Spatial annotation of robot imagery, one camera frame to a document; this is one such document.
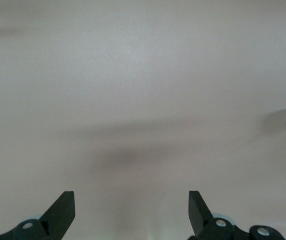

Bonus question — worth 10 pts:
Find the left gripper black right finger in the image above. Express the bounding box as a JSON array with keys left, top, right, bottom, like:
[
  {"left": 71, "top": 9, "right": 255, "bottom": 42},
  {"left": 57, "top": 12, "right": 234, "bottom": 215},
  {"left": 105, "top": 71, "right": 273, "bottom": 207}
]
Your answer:
[{"left": 188, "top": 190, "right": 286, "bottom": 240}]

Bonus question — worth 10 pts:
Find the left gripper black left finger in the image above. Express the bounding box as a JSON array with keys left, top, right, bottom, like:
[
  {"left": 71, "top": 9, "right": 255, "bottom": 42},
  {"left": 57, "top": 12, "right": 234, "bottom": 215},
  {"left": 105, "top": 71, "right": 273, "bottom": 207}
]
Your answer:
[{"left": 0, "top": 190, "right": 76, "bottom": 240}]

